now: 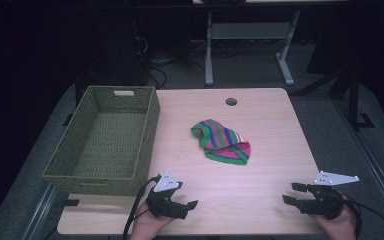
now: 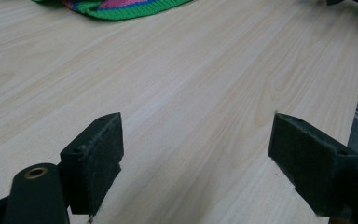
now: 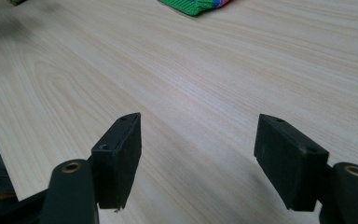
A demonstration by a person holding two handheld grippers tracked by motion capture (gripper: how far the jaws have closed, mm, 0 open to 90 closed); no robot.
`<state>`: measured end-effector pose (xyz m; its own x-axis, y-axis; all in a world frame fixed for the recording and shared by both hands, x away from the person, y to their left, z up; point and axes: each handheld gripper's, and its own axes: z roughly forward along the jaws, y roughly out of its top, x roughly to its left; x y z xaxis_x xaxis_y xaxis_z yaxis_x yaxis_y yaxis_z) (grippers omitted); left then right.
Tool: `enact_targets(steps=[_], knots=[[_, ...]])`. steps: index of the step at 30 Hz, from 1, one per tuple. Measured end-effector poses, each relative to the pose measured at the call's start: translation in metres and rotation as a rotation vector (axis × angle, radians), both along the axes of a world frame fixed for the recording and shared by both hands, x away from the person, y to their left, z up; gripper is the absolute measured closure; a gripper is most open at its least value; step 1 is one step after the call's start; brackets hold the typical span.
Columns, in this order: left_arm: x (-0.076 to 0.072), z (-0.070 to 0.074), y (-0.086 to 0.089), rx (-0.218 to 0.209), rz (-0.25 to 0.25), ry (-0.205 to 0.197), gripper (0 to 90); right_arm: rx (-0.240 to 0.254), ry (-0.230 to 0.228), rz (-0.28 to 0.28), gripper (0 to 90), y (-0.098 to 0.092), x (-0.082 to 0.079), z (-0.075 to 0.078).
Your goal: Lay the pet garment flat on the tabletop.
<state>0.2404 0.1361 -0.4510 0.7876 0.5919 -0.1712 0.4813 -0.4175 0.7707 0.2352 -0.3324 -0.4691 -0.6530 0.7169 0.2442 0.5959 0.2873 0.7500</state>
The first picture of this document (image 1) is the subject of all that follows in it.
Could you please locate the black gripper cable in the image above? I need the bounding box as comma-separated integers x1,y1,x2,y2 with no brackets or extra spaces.
339,193,384,240
122,175,163,240

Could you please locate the black metal stand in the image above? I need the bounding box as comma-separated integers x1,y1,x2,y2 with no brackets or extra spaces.
289,58,376,132

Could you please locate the person's left hand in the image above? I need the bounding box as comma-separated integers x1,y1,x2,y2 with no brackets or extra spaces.
128,201,178,240

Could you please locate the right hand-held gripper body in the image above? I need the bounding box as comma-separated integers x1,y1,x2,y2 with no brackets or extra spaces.
299,170,361,221

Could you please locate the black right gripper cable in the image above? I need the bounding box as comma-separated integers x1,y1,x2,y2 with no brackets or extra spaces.
339,193,384,240

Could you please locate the person's right hand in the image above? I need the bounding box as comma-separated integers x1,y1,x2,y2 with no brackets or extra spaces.
309,199,358,240

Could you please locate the bundle of floor cables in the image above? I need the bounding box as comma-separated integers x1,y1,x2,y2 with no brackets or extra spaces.
147,38,208,90

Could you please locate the green woven basket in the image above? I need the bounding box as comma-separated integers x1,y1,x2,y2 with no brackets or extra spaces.
42,85,161,197

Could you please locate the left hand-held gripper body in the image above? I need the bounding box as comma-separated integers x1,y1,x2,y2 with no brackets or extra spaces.
145,170,190,221

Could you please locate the metal floor rail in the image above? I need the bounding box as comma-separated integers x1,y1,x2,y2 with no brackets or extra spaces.
21,183,60,240
332,99,384,232

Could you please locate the grey metal desk frame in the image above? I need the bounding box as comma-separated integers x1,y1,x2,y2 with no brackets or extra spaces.
204,9,302,87

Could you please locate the striped knitted pet sweater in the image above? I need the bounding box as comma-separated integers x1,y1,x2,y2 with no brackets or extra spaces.
190,118,252,166

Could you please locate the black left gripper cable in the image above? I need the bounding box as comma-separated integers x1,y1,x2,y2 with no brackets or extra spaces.
122,175,163,240

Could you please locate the black computer tower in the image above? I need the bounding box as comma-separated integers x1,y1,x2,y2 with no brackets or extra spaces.
74,0,150,88

